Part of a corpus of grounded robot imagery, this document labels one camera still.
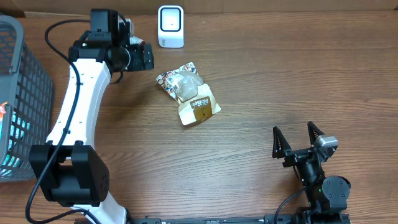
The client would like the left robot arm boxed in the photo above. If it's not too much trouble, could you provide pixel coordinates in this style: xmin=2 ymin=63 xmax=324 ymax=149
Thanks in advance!
xmin=29 ymin=9 xmax=154 ymax=223

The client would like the green lid jar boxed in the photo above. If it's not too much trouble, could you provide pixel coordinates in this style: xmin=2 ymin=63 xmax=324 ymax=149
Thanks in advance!
xmin=129 ymin=36 xmax=146 ymax=45

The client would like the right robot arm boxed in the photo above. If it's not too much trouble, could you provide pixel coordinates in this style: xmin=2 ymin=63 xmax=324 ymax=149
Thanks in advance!
xmin=268 ymin=121 xmax=351 ymax=224

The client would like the grey plastic mesh basket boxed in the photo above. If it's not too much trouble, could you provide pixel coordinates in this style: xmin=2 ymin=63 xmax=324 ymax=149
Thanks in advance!
xmin=0 ymin=14 xmax=55 ymax=183

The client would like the teal snack packet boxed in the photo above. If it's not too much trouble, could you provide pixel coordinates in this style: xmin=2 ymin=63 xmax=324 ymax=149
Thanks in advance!
xmin=1 ymin=111 xmax=33 ymax=181

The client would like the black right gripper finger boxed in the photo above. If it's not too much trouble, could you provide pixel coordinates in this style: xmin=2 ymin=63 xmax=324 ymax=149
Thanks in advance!
xmin=307 ymin=121 xmax=325 ymax=146
xmin=272 ymin=126 xmax=292 ymax=159

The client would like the orange snack pack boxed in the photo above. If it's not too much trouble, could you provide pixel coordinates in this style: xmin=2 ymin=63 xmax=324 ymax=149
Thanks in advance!
xmin=0 ymin=101 xmax=9 ymax=123

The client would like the beige brown snack pouch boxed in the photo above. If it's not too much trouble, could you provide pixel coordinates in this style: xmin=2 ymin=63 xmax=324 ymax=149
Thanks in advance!
xmin=156 ymin=62 xmax=221 ymax=126

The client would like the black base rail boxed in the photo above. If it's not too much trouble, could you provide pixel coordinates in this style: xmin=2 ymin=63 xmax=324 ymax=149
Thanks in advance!
xmin=127 ymin=215 xmax=351 ymax=224

